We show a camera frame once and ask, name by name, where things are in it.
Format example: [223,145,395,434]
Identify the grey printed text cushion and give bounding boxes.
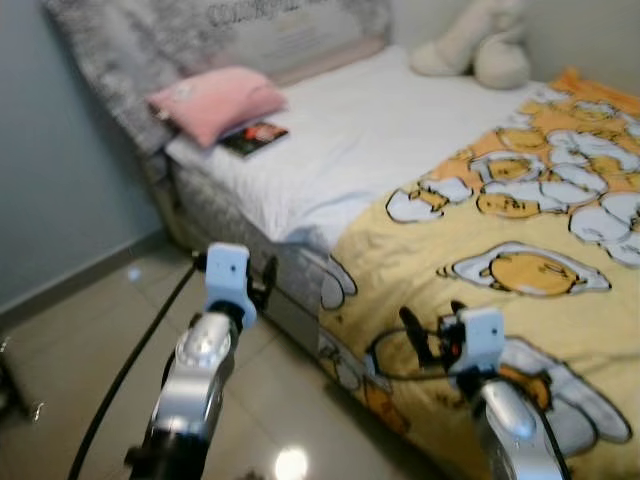
[205,0,391,86]

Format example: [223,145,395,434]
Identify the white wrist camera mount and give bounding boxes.
[455,306,506,376]
[203,243,251,326]

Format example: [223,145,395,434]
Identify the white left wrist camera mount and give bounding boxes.
[203,243,251,326]

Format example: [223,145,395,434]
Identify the dark cover paperback book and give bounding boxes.
[218,120,290,159]

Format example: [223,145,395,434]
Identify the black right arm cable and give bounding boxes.
[368,325,471,383]

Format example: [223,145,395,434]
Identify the grey fuzzy headboard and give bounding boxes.
[42,0,393,156]

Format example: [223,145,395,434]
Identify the beige plush toy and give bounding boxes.
[410,0,531,91]

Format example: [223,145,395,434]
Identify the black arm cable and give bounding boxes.
[68,258,206,480]
[368,325,471,383]

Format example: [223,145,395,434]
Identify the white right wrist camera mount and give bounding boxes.
[455,306,506,376]

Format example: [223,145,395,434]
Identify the yellow egg print blanket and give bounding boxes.
[318,68,640,480]

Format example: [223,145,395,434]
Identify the white grey patterned mattress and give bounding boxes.
[165,150,341,301]

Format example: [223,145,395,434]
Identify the pink pillow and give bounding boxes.
[148,66,288,149]

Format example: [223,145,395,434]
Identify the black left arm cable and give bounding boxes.
[68,258,206,480]

